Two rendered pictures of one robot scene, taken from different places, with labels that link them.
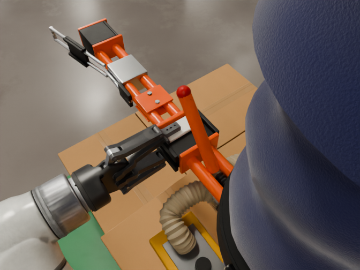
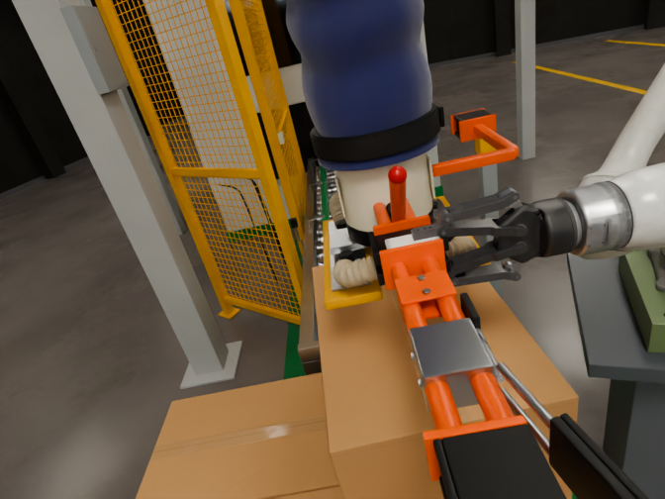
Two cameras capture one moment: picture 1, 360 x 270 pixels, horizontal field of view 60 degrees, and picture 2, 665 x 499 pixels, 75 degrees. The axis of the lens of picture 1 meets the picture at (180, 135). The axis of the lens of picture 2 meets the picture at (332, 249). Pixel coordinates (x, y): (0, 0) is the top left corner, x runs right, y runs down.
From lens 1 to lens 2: 0.84 m
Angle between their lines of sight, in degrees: 91
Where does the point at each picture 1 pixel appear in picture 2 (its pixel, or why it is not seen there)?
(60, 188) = (582, 190)
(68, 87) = not seen: outside the picture
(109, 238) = (562, 390)
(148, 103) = (436, 279)
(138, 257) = (520, 359)
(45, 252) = not seen: hidden behind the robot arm
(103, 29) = (475, 480)
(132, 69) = (438, 338)
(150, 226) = not seen: hidden behind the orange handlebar
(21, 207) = (629, 179)
